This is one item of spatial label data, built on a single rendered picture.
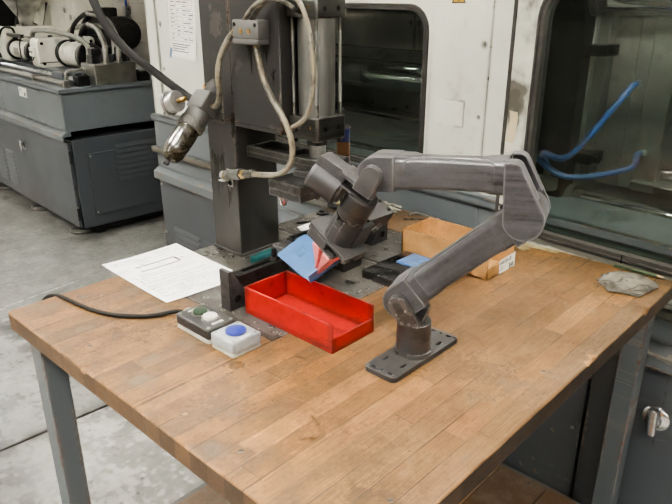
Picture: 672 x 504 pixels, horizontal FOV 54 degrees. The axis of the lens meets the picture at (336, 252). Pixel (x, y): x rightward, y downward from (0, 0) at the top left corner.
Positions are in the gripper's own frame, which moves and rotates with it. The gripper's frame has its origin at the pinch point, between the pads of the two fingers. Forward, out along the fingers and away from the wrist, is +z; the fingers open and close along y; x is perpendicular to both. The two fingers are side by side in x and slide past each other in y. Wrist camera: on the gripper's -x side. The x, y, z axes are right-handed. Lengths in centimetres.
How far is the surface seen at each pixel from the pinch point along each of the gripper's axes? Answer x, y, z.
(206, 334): 18.8, 4.2, 15.9
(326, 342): 5.6, -11.8, 5.9
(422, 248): -43.0, 0.3, 10.9
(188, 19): -92, 163, 53
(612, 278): -60, -35, -10
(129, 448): -10, 35, 142
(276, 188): -9.9, 24.3, 3.8
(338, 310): -6.0, -5.4, 9.9
